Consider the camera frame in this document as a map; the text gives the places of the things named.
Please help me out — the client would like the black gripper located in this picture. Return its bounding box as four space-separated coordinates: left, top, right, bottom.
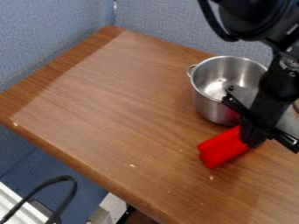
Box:
222 85 299 153

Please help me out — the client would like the red plastic block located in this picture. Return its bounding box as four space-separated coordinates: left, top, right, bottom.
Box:
198 126 250 169

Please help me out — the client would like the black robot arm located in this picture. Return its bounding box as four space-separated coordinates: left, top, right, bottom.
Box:
211 0 299 153

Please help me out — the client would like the metal pot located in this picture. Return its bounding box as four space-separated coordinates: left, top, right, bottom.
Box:
187 56 267 126

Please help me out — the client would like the white table frame part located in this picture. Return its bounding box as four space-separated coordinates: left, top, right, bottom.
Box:
86 193 127 224

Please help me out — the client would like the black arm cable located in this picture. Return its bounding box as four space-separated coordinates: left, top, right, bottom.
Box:
197 0 241 43

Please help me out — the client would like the black cable loop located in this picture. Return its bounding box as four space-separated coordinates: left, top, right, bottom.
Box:
0 175 79 224

